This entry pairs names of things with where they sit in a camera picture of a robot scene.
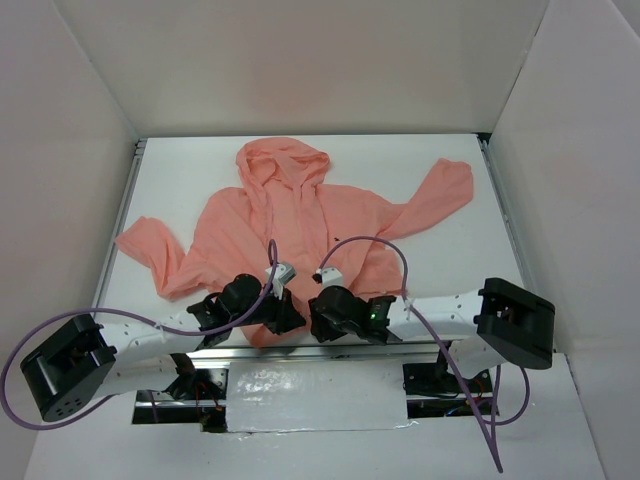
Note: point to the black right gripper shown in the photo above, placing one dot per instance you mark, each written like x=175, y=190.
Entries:
x=317, y=325

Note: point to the grey white right wrist camera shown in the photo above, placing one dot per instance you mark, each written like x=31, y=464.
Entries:
x=328, y=277

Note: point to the pink hooded zip jacket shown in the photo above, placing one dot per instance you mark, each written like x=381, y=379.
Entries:
x=283, y=197

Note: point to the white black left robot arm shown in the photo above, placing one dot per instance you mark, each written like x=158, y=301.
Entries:
x=89, y=358

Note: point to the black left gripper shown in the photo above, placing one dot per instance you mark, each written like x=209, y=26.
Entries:
x=286, y=310

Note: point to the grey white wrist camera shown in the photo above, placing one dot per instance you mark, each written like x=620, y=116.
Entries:
x=278, y=277
x=328, y=277

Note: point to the grey white left wrist camera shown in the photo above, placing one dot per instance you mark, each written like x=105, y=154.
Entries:
x=278, y=277

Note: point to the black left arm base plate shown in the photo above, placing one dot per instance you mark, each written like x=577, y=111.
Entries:
x=198, y=384

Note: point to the aluminium table frame rail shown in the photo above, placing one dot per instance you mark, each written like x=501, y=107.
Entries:
x=111, y=252

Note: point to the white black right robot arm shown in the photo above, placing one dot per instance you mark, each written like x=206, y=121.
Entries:
x=500, y=323

